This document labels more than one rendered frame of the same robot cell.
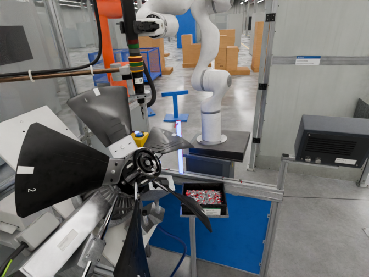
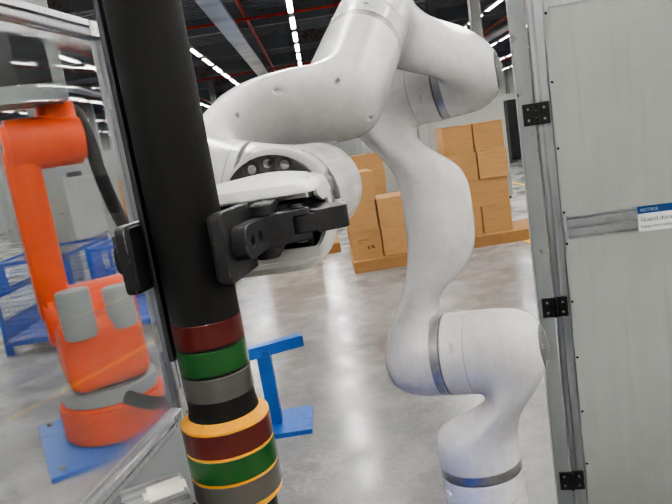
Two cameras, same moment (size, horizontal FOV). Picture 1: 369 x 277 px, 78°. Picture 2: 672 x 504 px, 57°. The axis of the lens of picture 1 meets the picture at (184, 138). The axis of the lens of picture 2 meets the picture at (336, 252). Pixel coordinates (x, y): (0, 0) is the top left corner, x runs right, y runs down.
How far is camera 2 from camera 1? 47 cm
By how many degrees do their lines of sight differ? 18
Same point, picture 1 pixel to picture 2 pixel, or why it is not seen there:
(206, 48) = (433, 241)
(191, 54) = not seen: hidden behind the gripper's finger
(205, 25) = (415, 161)
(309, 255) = not seen: outside the picture
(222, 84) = (524, 366)
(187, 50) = not seen: hidden behind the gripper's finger
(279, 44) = (578, 182)
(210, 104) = (483, 449)
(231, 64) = (396, 238)
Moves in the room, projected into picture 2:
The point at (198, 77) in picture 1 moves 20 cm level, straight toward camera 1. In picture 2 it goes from (418, 347) to (459, 405)
